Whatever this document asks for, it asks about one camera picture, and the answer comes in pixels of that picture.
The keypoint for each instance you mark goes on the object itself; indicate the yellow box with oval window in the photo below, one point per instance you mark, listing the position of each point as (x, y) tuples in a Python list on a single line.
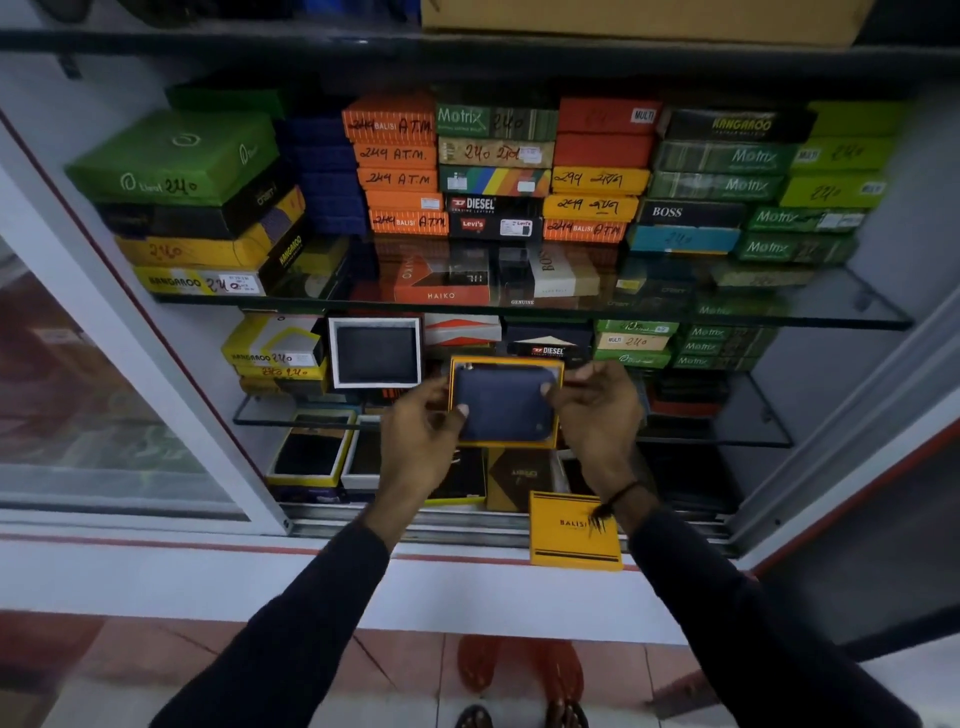
[(274, 341)]

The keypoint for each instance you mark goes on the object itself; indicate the large black wallet box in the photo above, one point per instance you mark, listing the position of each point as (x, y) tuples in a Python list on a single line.
[(195, 217)]

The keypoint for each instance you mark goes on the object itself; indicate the tan wallet box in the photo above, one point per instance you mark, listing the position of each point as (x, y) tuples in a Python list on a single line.
[(495, 154)]

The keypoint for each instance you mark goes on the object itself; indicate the person's right thumb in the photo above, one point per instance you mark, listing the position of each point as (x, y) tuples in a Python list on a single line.
[(559, 399)]

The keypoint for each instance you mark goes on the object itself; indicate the person's right hand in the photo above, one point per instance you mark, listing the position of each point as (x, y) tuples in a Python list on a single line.
[(607, 435)]

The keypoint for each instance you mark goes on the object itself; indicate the orange white wallet box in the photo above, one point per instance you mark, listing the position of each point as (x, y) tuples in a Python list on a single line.
[(461, 330)]

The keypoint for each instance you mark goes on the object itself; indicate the stack of orange boxes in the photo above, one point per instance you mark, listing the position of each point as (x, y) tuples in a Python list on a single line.
[(397, 165)]

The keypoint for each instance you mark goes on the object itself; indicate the yellow box lid black stripes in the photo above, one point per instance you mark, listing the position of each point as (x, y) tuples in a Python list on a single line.
[(570, 536)]

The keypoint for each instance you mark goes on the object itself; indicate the small black box red logo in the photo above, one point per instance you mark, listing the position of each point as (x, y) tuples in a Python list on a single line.
[(551, 351)]

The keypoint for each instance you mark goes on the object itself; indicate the brown cardboard carton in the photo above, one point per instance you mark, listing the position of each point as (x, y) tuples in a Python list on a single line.
[(645, 19)]

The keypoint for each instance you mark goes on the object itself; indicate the dark shelf board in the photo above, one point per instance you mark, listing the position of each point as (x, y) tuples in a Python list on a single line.
[(300, 46)]

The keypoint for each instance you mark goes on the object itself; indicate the brown wallet box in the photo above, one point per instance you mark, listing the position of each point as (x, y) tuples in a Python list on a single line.
[(521, 480)]

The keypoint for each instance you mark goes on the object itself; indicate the sliding glass door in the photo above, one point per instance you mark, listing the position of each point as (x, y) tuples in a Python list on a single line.
[(97, 420)]

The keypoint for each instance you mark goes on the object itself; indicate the person's foot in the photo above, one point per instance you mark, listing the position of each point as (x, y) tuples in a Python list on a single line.
[(562, 675), (478, 667)]

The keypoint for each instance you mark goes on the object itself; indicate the black box red label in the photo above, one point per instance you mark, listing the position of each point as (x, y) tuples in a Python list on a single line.
[(491, 227)]

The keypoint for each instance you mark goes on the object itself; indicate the red wallet box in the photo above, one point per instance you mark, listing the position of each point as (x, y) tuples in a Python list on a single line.
[(600, 150), (607, 115)]

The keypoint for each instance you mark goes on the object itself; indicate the light blue wallet box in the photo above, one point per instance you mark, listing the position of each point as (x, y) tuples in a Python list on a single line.
[(682, 239)]

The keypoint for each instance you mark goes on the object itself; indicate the orange box black print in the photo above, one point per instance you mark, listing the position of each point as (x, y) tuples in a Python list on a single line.
[(585, 231)]

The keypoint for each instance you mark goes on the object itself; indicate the yellow-rimmed box with navy wallet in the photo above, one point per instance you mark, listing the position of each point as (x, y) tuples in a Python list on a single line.
[(506, 405)]

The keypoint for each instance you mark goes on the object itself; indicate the yellow black box white label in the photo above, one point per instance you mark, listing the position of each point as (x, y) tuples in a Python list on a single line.
[(217, 281)]

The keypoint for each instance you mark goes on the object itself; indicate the long glass shelf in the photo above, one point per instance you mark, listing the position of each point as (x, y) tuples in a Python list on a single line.
[(825, 307)]

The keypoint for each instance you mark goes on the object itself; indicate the black box gold print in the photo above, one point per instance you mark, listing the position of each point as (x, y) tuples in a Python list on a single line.
[(739, 125)]

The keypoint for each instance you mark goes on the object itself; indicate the stack of small striped boxes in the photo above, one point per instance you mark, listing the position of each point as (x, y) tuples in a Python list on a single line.
[(724, 347)]

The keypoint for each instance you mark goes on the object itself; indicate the person's left thumb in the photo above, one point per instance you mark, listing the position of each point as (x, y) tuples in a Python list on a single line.
[(450, 424)]

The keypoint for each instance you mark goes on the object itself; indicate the person's left hand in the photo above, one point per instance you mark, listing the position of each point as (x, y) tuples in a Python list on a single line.
[(412, 442)]

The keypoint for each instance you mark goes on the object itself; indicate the lime green wallet box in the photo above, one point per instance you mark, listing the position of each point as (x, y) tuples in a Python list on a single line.
[(832, 192), (859, 118), (847, 154)]

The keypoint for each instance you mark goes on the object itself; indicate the white-rimmed wallet box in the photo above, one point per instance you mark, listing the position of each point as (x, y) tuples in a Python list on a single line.
[(364, 457)]

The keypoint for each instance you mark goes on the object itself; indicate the short glass shelf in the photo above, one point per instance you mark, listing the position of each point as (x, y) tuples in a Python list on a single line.
[(750, 420)]

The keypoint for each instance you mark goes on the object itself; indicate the cream wallet box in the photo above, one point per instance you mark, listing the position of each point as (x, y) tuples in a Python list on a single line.
[(562, 271)]

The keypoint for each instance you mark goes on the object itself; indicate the yellow-rimmed box with black wallet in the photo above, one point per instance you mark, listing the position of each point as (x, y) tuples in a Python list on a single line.
[(311, 450)]

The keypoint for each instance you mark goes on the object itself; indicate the white-framed box with black wallet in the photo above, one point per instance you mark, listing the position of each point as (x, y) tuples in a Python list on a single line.
[(375, 352)]

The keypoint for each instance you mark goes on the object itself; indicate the orange black wallet box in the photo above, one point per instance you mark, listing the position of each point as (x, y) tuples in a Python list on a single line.
[(439, 281)]

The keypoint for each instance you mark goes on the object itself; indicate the dark green striped box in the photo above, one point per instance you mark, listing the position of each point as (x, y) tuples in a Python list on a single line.
[(495, 122)]

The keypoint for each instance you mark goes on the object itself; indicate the stack of blue boxes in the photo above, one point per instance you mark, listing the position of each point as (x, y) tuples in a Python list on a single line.
[(326, 176)]

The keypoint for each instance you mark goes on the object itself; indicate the person's left foot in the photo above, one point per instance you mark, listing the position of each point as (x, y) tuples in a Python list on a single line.
[(478, 667)]

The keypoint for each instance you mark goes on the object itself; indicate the large yellow box navy window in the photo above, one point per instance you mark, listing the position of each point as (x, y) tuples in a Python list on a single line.
[(225, 247)]

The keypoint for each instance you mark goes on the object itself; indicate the black box white print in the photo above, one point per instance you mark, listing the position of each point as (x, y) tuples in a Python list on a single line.
[(690, 213)]

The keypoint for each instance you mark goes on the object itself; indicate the yellow handwritten wallet box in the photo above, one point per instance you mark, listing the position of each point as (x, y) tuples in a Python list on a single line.
[(592, 207), (600, 181)]

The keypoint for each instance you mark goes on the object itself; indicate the white cabinet frame red stripe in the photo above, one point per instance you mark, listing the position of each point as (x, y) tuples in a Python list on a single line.
[(847, 450)]

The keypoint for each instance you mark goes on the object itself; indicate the metal sliding door track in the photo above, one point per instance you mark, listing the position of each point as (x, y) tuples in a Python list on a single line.
[(465, 525)]

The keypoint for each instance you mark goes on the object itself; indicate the rainbow striped box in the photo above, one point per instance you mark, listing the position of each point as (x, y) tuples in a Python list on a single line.
[(491, 181)]

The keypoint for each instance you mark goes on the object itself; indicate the green striped wallet box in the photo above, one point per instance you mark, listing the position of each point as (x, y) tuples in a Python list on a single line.
[(716, 186), (795, 248), (806, 220), (724, 157)]

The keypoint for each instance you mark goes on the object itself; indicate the person's left forearm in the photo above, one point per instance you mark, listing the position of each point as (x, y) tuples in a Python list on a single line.
[(300, 630)]

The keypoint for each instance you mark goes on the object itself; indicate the large green wallet box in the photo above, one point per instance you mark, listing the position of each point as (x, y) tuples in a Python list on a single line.
[(176, 154)]

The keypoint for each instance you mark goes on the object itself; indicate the black thread wristband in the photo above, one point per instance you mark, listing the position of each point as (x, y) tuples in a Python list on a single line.
[(616, 496)]

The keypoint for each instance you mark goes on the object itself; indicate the black box yellow trim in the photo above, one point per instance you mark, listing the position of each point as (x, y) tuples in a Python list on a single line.
[(461, 480)]

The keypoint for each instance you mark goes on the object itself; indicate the stack of small green boxes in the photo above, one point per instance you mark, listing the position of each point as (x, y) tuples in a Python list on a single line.
[(636, 343)]

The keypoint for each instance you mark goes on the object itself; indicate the black box red white logo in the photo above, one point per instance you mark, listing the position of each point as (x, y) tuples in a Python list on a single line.
[(495, 205)]

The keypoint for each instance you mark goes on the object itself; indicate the person's right foot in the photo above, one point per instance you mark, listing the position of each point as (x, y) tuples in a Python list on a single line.
[(562, 675)]

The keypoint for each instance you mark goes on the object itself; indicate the person's right forearm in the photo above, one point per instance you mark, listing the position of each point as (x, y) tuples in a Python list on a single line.
[(720, 622)]

